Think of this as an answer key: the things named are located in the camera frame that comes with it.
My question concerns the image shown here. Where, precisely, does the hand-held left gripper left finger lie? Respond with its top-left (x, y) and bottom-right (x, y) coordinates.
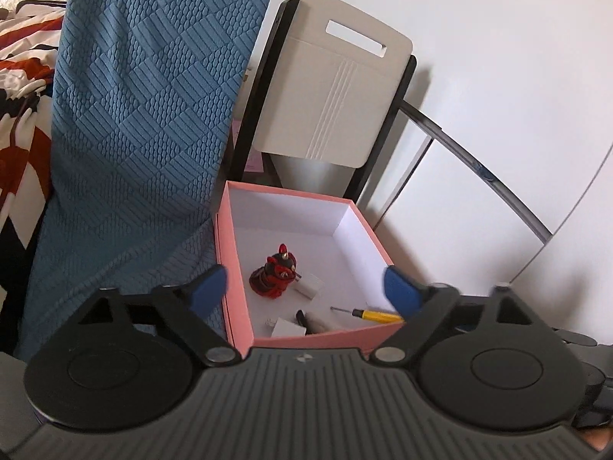
top-left (74, 264), bottom-right (241, 366)

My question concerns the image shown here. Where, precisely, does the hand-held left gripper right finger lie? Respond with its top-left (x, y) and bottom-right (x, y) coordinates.
top-left (375, 266), bottom-right (549, 366)

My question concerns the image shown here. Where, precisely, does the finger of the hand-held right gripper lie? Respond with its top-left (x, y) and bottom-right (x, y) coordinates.
top-left (556, 329), bottom-right (598, 347)

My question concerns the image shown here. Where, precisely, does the pink cardboard box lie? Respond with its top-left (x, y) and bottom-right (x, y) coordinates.
top-left (214, 181), bottom-right (418, 358)

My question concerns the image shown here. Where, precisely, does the yellow screwdriver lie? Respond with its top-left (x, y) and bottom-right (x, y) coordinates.
top-left (330, 306), bottom-right (404, 324)

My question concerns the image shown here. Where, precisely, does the red black cat figurine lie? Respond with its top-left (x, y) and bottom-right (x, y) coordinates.
top-left (249, 244), bottom-right (300, 299)

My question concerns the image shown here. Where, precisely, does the white rectangular block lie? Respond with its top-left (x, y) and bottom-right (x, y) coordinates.
top-left (266, 317), bottom-right (308, 339)

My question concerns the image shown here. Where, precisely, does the white charger plug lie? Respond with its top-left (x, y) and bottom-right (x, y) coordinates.
top-left (294, 273), bottom-right (323, 299)

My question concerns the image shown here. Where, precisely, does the small black tool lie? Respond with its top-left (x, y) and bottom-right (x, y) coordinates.
top-left (294, 310), bottom-right (337, 335)

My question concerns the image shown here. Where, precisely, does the blue textured chair cover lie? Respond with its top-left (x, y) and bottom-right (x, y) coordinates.
top-left (14, 0), bottom-right (272, 363)

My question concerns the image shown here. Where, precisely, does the white wardrobe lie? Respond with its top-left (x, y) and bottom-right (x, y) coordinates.
top-left (357, 0), bottom-right (613, 343)

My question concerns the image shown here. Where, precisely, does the orange white patterned blanket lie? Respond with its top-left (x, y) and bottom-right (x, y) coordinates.
top-left (0, 0), bottom-right (66, 348)

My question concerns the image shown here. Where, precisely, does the white folding chair black frame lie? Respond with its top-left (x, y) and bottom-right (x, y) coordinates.
top-left (229, 0), bottom-right (418, 208)

